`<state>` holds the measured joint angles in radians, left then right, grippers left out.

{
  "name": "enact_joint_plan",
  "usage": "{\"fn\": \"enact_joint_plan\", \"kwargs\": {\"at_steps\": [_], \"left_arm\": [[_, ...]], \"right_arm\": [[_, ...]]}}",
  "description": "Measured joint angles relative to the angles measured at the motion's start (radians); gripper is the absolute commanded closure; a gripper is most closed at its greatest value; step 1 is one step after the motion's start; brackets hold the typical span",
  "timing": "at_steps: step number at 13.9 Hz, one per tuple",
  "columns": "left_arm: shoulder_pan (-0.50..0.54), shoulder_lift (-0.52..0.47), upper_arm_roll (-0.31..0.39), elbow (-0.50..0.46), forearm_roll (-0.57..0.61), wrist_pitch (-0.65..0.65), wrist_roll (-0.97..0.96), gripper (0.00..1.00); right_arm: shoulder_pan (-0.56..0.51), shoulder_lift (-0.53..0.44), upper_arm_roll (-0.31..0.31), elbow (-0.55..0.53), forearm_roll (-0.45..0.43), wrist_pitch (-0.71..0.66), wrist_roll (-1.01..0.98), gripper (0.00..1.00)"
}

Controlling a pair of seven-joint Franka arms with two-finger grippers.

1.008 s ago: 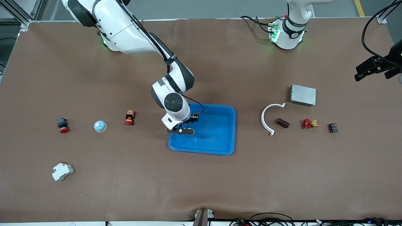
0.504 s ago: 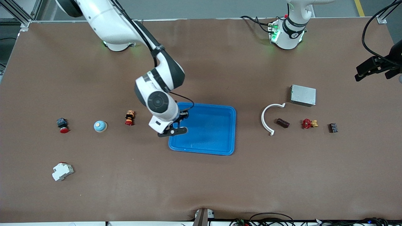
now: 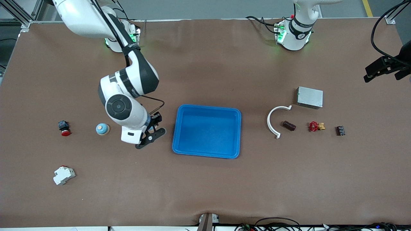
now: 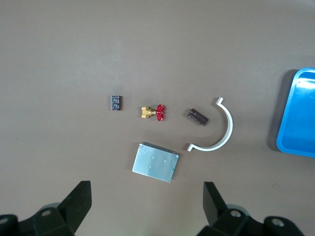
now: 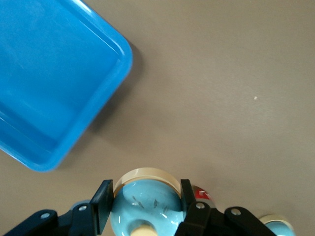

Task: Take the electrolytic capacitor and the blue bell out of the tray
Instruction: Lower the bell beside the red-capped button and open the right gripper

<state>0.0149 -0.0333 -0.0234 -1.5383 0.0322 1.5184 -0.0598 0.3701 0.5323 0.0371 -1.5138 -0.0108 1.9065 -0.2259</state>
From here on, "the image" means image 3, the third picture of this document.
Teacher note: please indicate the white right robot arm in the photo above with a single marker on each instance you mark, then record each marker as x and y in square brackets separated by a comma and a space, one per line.
[131, 112]

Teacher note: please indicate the brown post metal clamp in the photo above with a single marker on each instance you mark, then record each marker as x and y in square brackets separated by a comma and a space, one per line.
[207, 223]

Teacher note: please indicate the silver metal box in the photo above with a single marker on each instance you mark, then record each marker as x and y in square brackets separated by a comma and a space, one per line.
[310, 97]

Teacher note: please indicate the aluminium frame strut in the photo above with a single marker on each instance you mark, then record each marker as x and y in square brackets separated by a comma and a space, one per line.
[25, 25]
[390, 20]

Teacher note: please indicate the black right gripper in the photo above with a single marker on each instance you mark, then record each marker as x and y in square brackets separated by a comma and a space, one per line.
[156, 119]

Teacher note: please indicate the white circuit breaker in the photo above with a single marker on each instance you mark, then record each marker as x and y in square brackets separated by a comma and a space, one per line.
[63, 175]

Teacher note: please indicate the small black connector block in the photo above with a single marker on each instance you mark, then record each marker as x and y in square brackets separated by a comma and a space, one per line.
[340, 130]

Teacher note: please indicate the blue round bell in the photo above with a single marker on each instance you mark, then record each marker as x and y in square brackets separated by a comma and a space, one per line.
[102, 129]

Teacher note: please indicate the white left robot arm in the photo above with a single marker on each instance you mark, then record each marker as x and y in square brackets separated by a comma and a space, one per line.
[297, 35]

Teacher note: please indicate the blue plastic tray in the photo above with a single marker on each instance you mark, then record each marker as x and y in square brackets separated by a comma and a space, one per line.
[208, 131]

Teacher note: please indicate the brown capacitor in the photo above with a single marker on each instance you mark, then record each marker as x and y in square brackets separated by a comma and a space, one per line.
[289, 125]

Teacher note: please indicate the black red emergency button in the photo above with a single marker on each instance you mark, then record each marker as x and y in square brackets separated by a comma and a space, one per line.
[64, 128]

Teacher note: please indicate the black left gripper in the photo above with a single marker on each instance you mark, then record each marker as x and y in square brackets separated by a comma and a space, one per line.
[399, 63]

